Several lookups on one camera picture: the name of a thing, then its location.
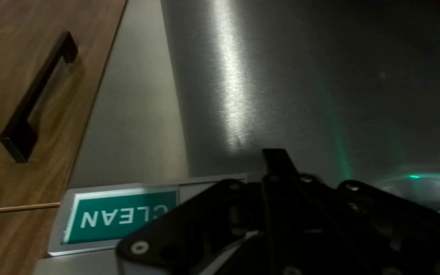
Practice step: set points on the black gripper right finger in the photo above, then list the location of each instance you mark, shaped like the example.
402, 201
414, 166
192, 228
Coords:
357, 230

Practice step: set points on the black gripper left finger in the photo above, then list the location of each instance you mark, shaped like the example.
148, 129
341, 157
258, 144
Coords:
205, 230

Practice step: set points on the stainless steel dishwasher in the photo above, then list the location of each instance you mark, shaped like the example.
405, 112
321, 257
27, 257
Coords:
305, 77

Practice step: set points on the clean dirty indicator sign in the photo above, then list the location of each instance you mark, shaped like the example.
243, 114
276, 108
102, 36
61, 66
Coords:
113, 216

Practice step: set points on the brown wooden drawer cabinet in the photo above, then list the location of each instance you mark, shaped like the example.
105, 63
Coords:
6, 62

